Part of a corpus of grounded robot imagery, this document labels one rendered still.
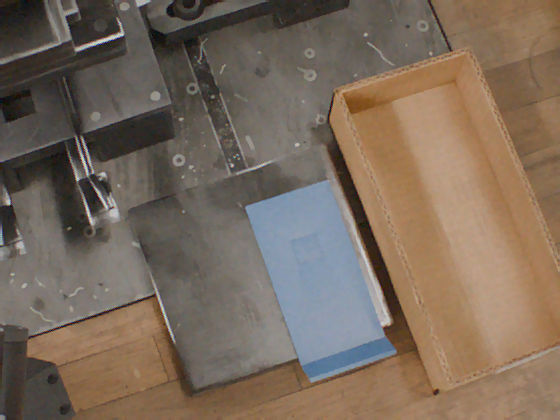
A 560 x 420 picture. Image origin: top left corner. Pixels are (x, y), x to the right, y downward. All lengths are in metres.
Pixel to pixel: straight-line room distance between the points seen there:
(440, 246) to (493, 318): 0.07
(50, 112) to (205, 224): 0.16
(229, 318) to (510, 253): 0.24
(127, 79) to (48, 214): 0.14
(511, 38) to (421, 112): 0.11
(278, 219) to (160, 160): 0.11
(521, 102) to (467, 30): 0.08
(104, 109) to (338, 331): 0.25
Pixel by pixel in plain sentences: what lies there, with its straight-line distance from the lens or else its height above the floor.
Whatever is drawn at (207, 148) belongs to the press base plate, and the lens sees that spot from 1.05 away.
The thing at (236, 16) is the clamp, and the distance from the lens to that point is 1.02.
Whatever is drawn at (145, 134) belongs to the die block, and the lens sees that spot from 1.02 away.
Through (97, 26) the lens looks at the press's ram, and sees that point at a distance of 0.83.
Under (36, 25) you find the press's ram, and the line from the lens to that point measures 0.79.
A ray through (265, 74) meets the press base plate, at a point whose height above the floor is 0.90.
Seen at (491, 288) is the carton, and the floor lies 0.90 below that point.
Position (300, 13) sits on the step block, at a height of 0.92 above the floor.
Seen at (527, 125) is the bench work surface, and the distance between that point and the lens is 1.09.
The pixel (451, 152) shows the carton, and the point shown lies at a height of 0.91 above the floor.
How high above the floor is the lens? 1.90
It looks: 75 degrees down
